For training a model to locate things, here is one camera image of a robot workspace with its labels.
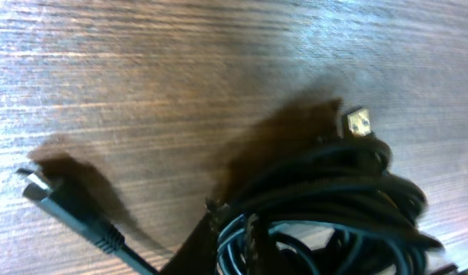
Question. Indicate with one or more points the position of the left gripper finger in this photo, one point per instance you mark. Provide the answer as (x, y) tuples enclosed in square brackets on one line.
[(198, 254)]

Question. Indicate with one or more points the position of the black USB cable blue plug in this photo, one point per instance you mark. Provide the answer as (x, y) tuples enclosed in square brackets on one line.
[(334, 209)]

